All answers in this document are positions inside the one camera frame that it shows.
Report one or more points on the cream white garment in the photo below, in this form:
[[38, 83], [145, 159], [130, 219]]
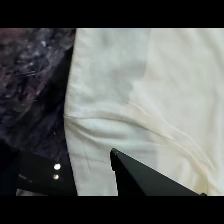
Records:
[[140, 93]]

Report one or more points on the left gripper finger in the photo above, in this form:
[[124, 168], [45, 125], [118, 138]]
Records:
[[143, 176]]

